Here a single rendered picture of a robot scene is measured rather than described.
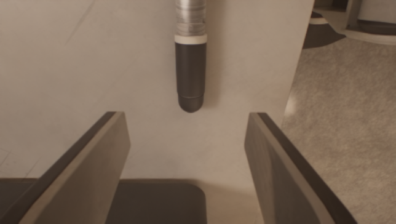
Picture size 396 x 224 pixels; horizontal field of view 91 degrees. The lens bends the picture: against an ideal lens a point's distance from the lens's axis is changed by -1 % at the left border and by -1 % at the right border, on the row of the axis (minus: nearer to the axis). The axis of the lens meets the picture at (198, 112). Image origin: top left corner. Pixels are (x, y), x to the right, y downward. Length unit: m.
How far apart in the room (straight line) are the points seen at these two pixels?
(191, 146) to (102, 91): 0.11
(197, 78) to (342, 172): 1.86
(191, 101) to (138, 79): 0.06
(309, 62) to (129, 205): 1.19
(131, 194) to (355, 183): 2.02
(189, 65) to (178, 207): 0.16
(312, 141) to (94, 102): 1.51
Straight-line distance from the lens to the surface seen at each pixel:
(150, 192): 0.26
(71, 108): 0.24
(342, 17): 0.65
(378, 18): 0.56
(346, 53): 1.39
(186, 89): 0.17
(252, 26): 0.19
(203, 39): 0.16
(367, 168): 2.07
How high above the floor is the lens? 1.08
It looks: 60 degrees down
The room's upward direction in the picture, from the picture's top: 178 degrees clockwise
